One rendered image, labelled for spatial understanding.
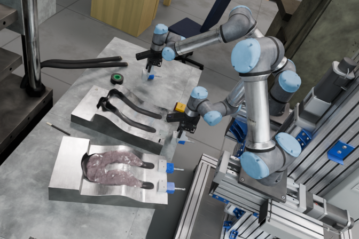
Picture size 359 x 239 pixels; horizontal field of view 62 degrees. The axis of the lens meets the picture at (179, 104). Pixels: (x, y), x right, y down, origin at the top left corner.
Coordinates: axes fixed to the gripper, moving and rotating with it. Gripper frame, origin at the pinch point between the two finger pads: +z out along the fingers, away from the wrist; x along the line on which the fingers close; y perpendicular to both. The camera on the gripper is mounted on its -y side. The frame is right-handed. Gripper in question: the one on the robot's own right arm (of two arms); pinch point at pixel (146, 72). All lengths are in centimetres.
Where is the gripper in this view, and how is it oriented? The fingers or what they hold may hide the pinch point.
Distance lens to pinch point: 197.8
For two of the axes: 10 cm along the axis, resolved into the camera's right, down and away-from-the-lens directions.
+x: -1.5, -7.1, 6.9
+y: 9.5, 0.9, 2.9
